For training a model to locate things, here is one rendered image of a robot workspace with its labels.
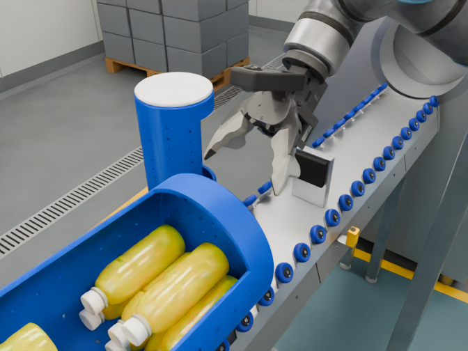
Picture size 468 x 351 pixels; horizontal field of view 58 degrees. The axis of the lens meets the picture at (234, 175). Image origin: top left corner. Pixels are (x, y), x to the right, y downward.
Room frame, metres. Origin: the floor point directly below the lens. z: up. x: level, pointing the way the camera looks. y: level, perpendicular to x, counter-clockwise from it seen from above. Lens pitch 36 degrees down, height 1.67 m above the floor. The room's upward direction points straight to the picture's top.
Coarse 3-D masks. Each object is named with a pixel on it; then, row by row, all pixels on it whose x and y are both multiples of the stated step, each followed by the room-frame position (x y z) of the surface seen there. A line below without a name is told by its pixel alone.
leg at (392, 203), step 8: (400, 184) 1.39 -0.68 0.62; (392, 192) 1.41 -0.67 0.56; (400, 192) 1.39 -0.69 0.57; (392, 200) 1.40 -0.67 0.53; (384, 208) 1.41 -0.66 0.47; (392, 208) 1.39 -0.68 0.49; (384, 216) 1.41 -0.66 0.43; (392, 216) 1.39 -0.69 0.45; (384, 224) 1.40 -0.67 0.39; (392, 224) 1.41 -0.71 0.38; (384, 232) 1.40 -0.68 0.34; (376, 240) 1.41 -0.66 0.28; (384, 240) 1.39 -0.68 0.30; (376, 248) 1.41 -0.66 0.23; (384, 248) 1.40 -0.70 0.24; (376, 256) 1.40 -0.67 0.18; (376, 264) 1.39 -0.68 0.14; (368, 272) 1.41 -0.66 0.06; (376, 272) 1.39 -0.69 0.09; (368, 280) 1.40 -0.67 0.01; (376, 280) 1.40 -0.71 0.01
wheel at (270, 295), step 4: (272, 288) 0.57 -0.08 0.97; (268, 292) 0.56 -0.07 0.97; (272, 292) 0.57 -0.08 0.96; (264, 296) 0.55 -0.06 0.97; (268, 296) 0.55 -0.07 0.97; (272, 296) 0.56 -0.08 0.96; (260, 300) 0.54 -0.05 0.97; (264, 300) 0.55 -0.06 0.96; (268, 300) 0.55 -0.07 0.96; (272, 300) 0.55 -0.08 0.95; (260, 304) 0.54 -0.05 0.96; (264, 304) 0.54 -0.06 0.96; (268, 304) 0.54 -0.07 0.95
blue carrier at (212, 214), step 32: (160, 192) 0.65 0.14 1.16; (192, 192) 0.55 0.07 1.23; (224, 192) 0.56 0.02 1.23; (128, 224) 0.60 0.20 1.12; (160, 224) 0.66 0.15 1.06; (192, 224) 0.61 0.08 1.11; (224, 224) 0.50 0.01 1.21; (256, 224) 0.52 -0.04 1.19; (64, 256) 0.48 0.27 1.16; (96, 256) 0.54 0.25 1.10; (256, 256) 0.49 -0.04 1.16; (32, 288) 0.44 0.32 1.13; (64, 288) 0.48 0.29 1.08; (256, 288) 0.46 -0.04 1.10; (0, 320) 0.40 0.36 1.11; (32, 320) 0.43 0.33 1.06; (64, 320) 0.45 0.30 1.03; (224, 320) 0.40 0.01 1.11
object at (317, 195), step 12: (300, 156) 0.91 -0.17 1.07; (312, 156) 0.91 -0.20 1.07; (324, 156) 0.90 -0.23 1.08; (300, 168) 0.91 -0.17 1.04; (312, 168) 0.89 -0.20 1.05; (324, 168) 0.87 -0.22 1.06; (300, 180) 0.92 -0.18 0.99; (312, 180) 0.88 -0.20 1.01; (324, 180) 0.87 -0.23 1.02; (300, 192) 0.92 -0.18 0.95; (312, 192) 0.90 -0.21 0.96; (324, 192) 0.88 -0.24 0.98; (324, 204) 0.88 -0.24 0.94
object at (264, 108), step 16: (288, 64) 0.62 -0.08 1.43; (304, 64) 0.58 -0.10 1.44; (320, 64) 0.58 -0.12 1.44; (320, 80) 0.60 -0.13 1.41; (256, 96) 0.58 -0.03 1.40; (272, 96) 0.56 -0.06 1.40; (288, 96) 0.55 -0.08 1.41; (304, 96) 0.59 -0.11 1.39; (320, 96) 0.61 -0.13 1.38; (256, 112) 0.55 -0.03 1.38; (272, 112) 0.54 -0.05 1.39; (288, 112) 0.53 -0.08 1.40; (304, 112) 0.55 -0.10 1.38; (272, 128) 0.53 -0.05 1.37; (304, 128) 0.55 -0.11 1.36; (304, 144) 0.55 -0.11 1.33
